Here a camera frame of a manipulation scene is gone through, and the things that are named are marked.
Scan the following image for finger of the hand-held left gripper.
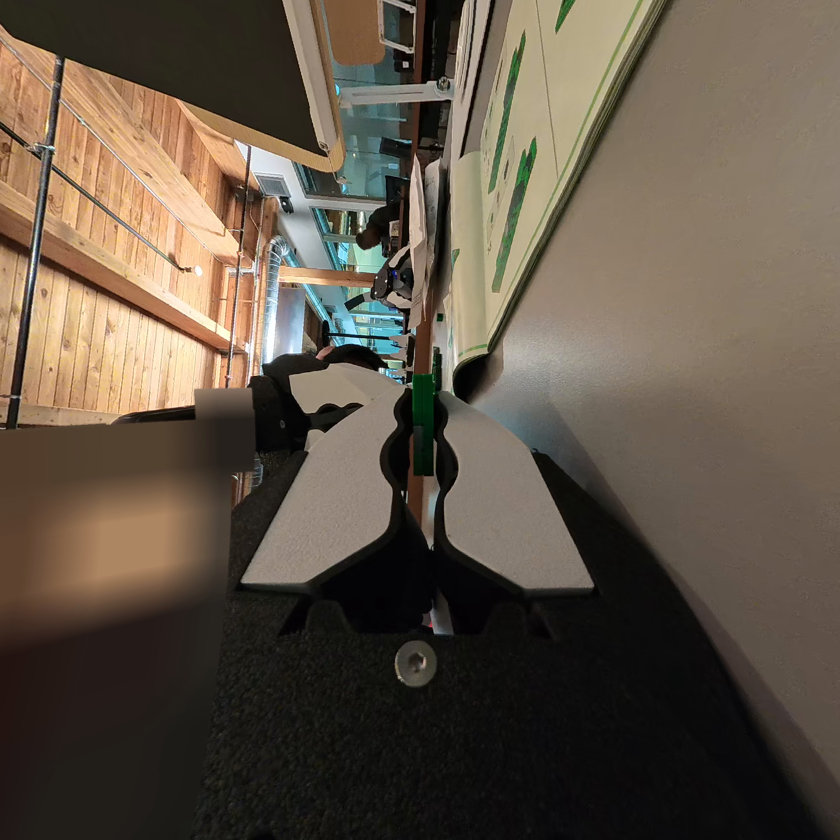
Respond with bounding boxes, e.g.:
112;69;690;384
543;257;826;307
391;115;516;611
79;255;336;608
287;364;408;435

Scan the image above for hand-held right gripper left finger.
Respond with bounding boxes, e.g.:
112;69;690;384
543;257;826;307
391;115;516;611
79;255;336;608
238;387;435;635

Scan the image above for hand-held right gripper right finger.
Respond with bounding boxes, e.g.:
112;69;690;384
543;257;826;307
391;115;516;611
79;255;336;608
432;392;597;635

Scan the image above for green brick plate assembly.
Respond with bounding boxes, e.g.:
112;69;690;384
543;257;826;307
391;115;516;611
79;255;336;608
411;372;438;478

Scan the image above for grey desk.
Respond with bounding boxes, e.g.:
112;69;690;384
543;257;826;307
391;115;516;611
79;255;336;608
403;0;840;840

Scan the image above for black desk divider panel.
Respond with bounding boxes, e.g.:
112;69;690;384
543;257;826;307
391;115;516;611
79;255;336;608
0;0;347;173

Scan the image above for black metal stand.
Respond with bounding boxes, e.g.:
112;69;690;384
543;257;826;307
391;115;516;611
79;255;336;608
318;322;416;347

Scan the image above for black white gripper device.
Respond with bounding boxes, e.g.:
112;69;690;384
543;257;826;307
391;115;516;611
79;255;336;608
346;252;419;311

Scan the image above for white paper sheets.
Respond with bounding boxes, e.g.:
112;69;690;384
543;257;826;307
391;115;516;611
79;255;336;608
406;153;452;329

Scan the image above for black ceiling pipe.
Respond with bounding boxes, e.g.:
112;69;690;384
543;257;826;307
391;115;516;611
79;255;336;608
2;56;67;431

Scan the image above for open instruction booklet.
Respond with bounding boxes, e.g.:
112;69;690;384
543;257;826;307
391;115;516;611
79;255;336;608
448;0;672;396

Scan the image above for light wooden divider panel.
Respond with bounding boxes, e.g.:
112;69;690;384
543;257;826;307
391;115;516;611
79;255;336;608
325;0;388;67

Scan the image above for silver ventilation duct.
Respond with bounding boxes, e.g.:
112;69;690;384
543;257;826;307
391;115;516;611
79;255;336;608
258;235;307;370

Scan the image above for white divider bracket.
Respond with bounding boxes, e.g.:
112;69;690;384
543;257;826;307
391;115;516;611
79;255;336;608
338;75;458;110

